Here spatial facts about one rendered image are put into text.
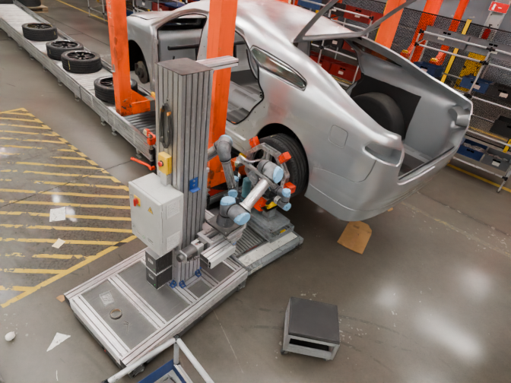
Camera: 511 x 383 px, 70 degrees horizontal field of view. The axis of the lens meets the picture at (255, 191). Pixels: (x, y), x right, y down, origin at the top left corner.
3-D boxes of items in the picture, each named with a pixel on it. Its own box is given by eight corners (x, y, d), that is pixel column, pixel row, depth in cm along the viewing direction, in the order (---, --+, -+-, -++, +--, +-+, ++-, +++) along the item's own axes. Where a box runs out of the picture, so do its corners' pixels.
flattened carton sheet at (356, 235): (373, 229, 445) (374, 227, 443) (361, 254, 404) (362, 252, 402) (350, 219, 455) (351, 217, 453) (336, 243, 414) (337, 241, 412)
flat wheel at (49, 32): (65, 39, 804) (62, 28, 790) (34, 42, 757) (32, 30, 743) (47, 32, 831) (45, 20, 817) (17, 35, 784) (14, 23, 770)
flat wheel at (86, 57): (74, 60, 705) (72, 47, 691) (107, 66, 704) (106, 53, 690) (55, 70, 651) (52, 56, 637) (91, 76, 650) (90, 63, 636)
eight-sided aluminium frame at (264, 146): (283, 207, 359) (293, 159, 328) (278, 209, 355) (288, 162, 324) (246, 180, 389) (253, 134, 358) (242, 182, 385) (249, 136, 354)
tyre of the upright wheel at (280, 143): (319, 156, 337) (271, 120, 369) (303, 163, 323) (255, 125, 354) (299, 207, 379) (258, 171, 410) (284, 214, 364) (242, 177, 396)
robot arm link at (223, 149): (228, 147, 282) (239, 197, 310) (229, 140, 291) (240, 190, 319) (214, 149, 284) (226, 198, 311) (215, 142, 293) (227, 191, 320)
